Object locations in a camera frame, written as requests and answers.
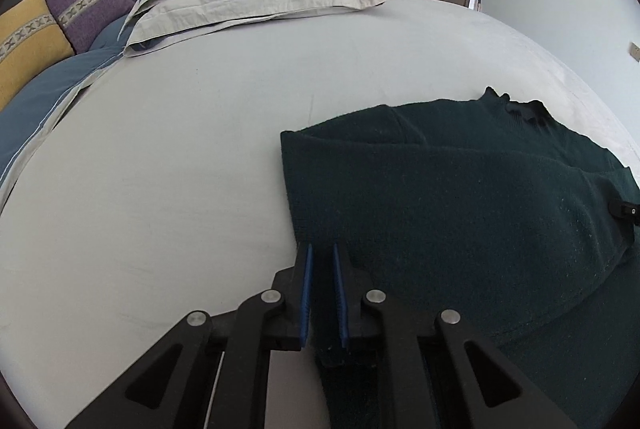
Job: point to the yellow patterned cushion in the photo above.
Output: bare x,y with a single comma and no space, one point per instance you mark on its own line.
27,44

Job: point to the purple patterned cushion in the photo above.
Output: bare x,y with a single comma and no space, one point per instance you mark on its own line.
85,6

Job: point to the wall socket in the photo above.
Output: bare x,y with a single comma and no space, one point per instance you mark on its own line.
635,51

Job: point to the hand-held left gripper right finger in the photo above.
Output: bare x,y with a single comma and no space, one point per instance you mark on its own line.
341,304

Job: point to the dark green sweater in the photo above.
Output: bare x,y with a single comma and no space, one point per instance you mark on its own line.
450,209

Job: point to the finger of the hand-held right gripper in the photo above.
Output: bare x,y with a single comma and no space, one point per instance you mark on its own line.
624,210

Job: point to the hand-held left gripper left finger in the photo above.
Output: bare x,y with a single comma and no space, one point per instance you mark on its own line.
304,304

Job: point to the bed with white sheet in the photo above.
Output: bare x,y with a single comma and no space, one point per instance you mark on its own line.
200,159

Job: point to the blue pillow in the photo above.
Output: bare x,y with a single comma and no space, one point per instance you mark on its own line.
45,104
107,34

